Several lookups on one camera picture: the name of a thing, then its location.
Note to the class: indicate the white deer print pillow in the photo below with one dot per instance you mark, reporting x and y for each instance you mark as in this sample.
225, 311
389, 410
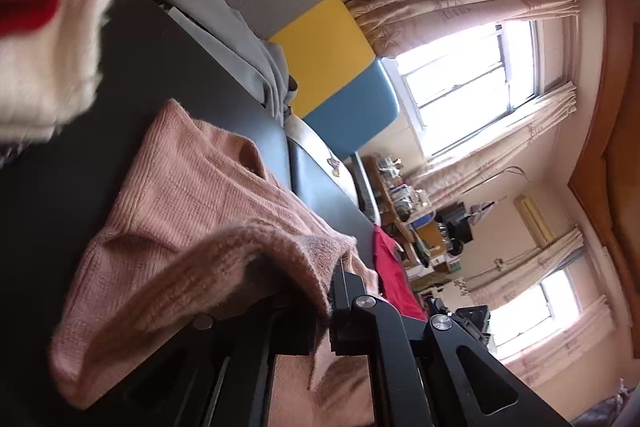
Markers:
310, 142

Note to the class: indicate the wooden board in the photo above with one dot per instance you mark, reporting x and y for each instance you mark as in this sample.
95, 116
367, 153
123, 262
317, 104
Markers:
427, 237

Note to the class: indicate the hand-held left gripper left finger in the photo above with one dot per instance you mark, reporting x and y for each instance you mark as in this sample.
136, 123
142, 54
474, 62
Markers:
295, 327

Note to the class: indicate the small window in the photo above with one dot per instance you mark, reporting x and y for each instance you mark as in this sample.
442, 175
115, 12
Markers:
530, 307

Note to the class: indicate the black monitor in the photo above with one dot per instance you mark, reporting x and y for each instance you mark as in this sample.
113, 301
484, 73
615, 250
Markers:
457, 227

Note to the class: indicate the grey yellow blue sofa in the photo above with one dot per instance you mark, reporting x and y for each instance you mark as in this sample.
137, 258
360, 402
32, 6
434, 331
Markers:
325, 52

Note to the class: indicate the pink knit sweater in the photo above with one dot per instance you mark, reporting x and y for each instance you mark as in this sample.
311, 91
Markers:
200, 187

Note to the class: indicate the beige patterned curtain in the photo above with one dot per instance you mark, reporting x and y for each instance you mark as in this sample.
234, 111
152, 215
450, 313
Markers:
530, 272
450, 2
490, 157
565, 352

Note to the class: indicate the red and cream fuzzy clothing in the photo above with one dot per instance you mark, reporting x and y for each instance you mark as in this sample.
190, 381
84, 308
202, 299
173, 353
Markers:
45, 72

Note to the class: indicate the large window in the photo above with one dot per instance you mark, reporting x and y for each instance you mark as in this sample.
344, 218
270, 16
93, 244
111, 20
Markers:
465, 72

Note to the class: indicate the wall air conditioner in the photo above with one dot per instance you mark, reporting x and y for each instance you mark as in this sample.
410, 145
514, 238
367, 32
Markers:
535, 219

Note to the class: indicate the blue container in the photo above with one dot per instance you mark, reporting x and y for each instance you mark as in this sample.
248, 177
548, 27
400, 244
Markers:
422, 221

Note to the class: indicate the wooden desk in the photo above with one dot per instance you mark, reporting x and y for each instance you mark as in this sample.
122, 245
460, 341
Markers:
385, 202

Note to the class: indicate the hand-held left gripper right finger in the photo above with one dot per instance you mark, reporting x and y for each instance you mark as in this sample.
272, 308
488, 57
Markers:
350, 307

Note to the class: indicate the red garment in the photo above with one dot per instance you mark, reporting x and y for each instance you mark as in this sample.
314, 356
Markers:
392, 272

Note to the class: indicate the grey garment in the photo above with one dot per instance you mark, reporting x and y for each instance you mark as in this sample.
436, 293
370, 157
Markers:
240, 52

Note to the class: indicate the group of jars and bottles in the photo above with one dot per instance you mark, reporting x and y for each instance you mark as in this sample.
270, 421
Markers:
400, 192

